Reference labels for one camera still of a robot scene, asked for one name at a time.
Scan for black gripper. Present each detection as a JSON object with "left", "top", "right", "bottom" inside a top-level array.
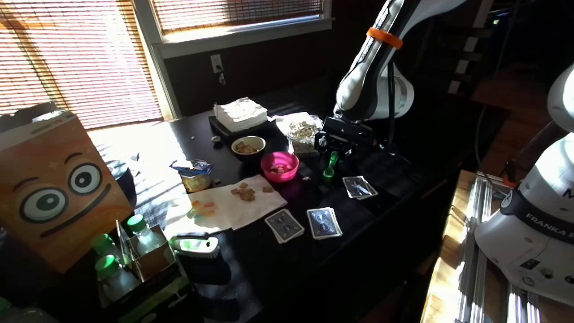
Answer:
[{"left": 322, "top": 114, "right": 383, "bottom": 157}]

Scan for green plastic spoon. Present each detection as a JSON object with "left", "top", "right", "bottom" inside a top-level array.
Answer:
[{"left": 322, "top": 148, "right": 341, "bottom": 182}]

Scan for pink bowl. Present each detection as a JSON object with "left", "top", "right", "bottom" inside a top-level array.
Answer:
[{"left": 259, "top": 148, "right": 302, "bottom": 184}]

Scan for small white bowl with food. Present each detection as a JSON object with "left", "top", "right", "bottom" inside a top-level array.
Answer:
[{"left": 230, "top": 132, "right": 270, "bottom": 159}]

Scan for transparent plastic container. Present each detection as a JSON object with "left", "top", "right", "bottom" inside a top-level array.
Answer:
[{"left": 273, "top": 109, "right": 329, "bottom": 157}]

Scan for white foam container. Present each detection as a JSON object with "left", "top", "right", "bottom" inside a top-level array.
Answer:
[{"left": 212, "top": 94, "right": 271, "bottom": 134}]

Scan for black tray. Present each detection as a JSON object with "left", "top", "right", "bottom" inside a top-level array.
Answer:
[{"left": 207, "top": 112, "right": 284, "bottom": 147}]

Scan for stained paper towel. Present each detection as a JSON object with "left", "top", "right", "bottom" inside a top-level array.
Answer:
[{"left": 185, "top": 172, "right": 289, "bottom": 233}]

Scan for dark wooden staircase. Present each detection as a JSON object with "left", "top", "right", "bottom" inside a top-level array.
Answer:
[{"left": 419, "top": 0, "right": 510, "bottom": 100}]

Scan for wooden window blind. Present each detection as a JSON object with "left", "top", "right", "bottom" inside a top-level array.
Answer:
[
  {"left": 0, "top": 0, "right": 166, "bottom": 130},
  {"left": 149, "top": 0, "right": 327, "bottom": 33}
]

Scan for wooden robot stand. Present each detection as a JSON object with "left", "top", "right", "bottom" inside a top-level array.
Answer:
[{"left": 420, "top": 168, "right": 574, "bottom": 323}]

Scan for green and white small pack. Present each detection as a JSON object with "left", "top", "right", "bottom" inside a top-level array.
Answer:
[{"left": 169, "top": 231, "right": 223, "bottom": 260}]

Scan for green capped bottle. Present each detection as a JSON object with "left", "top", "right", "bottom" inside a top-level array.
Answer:
[
  {"left": 90, "top": 231, "right": 144, "bottom": 310},
  {"left": 124, "top": 211, "right": 176, "bottom": 281}
]

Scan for dark round container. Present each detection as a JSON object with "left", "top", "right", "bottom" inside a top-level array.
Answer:
[{"left": 106, "top": 157, "right": 140, "bottom": 208}]

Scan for green cardboard bottle carrier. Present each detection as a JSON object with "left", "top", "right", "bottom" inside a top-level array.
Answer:
[{"left": 115, "top": 258, "right": 194, "bottom": 321}]

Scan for orange box with cartoon face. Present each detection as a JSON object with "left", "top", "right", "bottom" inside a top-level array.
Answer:
[{"left": 0, "top": 102, "right": 135, "bottom": 276}]

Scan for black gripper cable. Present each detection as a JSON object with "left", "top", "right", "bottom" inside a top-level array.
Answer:
[{"left": 384, "top": 59, "right": 401, "bottom": 150}]

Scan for orange strap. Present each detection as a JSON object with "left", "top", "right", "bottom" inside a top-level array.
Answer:
[{"left": 365, "top": 25, "right": 406, "bottom": 51}]

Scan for white wall outlet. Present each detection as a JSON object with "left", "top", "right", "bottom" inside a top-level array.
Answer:
[{"left": 209, "top": 51, "right": 228, "bottom": 86}]

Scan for aluminium frame rails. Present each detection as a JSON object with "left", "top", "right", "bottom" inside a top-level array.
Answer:
[{"left": 456, "top": 175, "right": 544, "bottom": 323}]

